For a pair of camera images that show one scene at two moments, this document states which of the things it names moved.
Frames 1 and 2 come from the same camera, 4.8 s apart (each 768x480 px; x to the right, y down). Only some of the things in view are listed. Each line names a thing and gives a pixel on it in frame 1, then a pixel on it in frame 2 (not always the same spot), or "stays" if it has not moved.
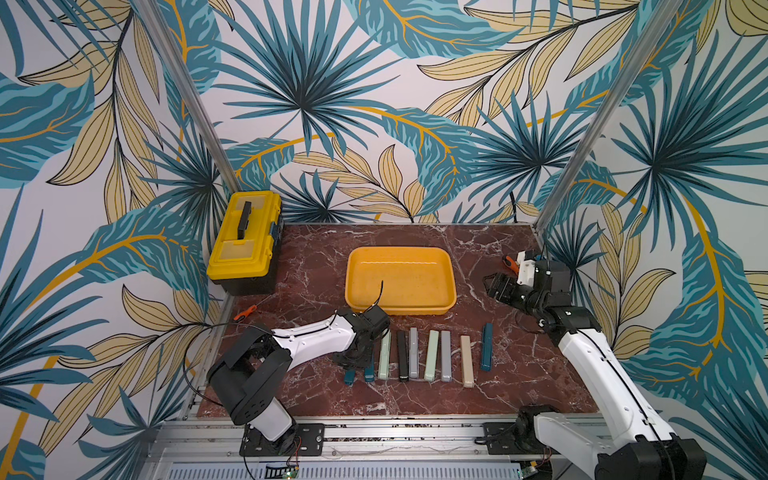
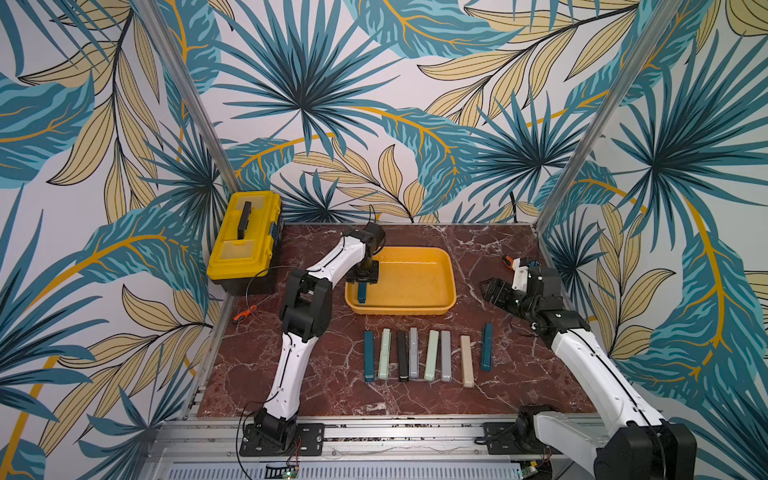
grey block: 413,352 stays
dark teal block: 349,376 to 362,292
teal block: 487,347 stays
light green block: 384,356 stays
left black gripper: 339,358 to 373,277
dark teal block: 369,372 stays
